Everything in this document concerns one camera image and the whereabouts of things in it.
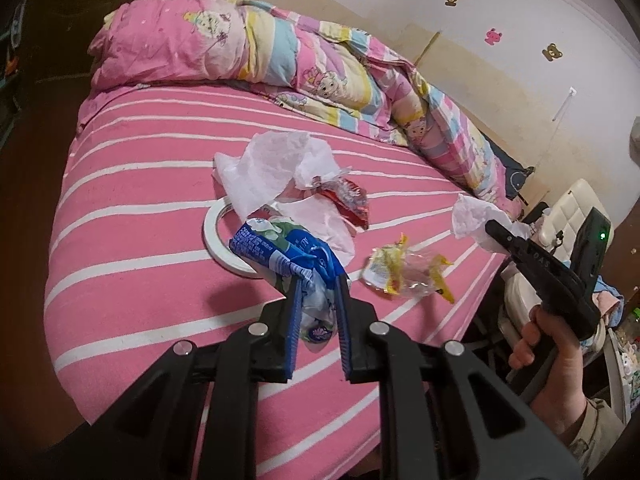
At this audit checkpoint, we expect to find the person's right hand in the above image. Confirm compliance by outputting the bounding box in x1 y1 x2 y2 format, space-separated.
507 305 586 396

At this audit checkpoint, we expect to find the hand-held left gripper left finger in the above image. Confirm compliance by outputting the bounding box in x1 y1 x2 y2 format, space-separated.
65 280 304 480

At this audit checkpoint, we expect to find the yellow clear plastic wrapper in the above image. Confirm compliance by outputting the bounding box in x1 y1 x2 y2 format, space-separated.
361 232 457 305

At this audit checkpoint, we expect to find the pink printed quilt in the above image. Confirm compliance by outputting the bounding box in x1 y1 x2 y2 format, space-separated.
89 0 506 201

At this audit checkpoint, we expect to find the pink cloth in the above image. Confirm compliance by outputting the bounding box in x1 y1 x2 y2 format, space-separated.
594 292 622 326

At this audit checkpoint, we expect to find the blue white milk carton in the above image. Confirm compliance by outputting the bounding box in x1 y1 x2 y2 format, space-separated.
229 216 351 356

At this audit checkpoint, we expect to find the white wall hook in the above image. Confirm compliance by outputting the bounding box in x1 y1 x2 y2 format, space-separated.
552 87 579 123

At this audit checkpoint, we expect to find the red snack wrapper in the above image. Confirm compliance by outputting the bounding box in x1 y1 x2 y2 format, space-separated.
311 172 371 231

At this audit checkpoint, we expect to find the pink striped bed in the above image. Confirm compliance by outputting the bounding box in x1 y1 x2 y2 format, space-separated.
42 80 521 480

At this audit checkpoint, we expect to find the dark wooden cabinet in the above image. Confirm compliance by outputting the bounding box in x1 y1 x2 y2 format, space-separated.
0 0 168 88

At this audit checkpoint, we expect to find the dark blue pillow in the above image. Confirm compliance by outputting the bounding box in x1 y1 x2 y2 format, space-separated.
477 127 536 202

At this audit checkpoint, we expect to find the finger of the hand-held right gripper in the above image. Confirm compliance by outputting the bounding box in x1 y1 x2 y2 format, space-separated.
484 219 532 261

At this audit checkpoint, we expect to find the small white tissue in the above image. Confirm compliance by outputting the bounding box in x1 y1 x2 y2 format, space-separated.
451 192 531 251

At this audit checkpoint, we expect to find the large white tissue paper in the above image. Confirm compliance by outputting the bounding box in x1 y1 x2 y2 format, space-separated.
212 131 357 266

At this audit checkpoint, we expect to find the cream padded chair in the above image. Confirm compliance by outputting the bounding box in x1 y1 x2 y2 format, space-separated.
501 177 617 361

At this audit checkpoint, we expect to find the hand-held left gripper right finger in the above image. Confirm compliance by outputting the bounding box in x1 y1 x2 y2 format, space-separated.
336 275 584 480

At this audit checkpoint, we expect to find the white tape roll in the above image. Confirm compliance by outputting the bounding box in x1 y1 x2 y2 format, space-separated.
202 199 261 280

